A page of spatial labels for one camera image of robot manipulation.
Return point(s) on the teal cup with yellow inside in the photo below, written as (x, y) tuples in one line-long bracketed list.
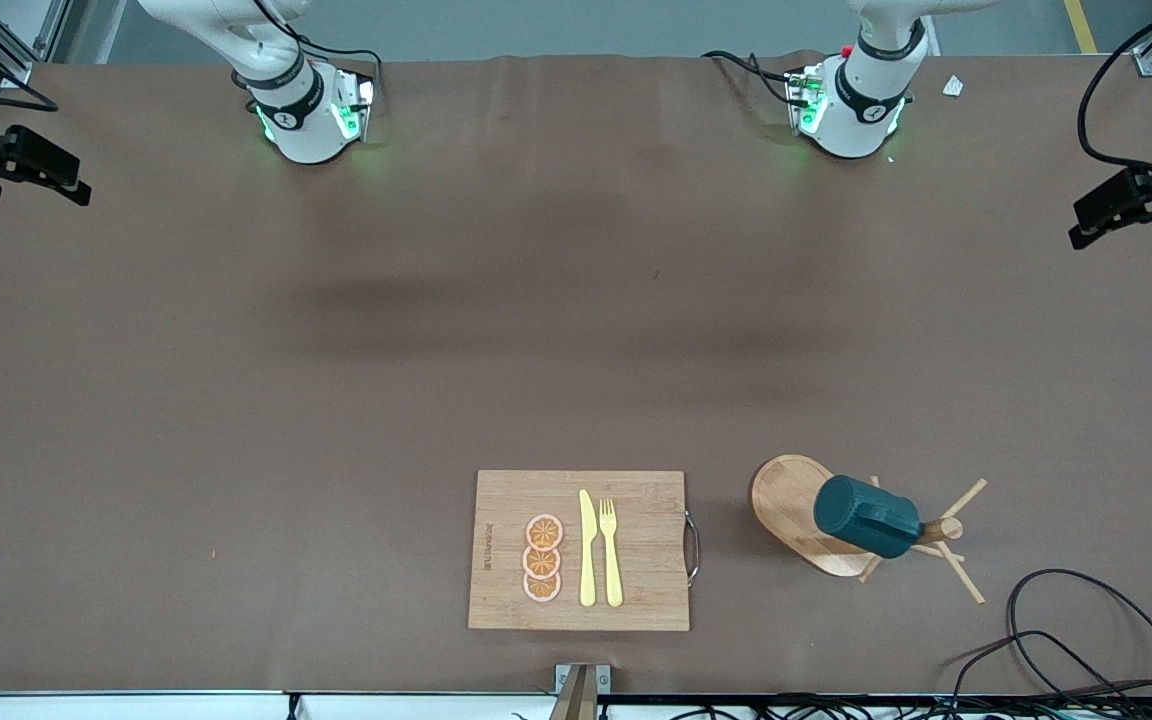
[(861, 515)]

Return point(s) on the wooden cup rack with pegs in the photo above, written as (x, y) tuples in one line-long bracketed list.
[(786, 500)]

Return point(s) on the white paper scrap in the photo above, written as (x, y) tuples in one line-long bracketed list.
[(953, 86)]

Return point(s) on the brown table cover mat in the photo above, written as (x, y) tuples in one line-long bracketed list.
[(536, 300)]

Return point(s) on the orange slice toy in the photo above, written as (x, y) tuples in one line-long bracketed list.
[(541, 562), (541, 588), (543, 531)]

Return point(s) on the yellow plastic fork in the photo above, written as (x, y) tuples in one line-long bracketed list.
[(612, 560)]

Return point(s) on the yellow plastic knife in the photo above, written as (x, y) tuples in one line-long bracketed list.
[(587, 550)]

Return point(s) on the aluminium table edge rail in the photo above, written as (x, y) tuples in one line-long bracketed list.
[(136, 706)]

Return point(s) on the grey metal mounting bracket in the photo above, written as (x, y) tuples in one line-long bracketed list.
[(581, 685)]

